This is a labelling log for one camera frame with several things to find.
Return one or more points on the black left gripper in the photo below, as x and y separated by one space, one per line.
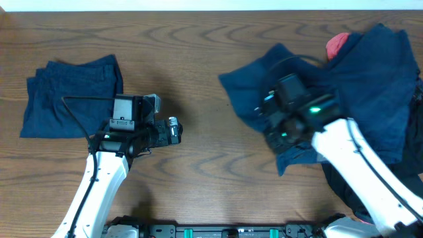
162 128

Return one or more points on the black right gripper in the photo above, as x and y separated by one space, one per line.
271 135

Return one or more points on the navy blue denim shorts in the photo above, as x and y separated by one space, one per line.
374 75

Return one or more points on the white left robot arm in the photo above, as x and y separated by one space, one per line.
131 133

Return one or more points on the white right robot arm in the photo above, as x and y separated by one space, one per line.
296 116

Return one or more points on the red cloth garment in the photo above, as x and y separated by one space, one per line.
334 45

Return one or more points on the folded navy blue shorts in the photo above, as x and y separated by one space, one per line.
60 95

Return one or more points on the black printed shirt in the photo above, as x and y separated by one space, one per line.
407 171

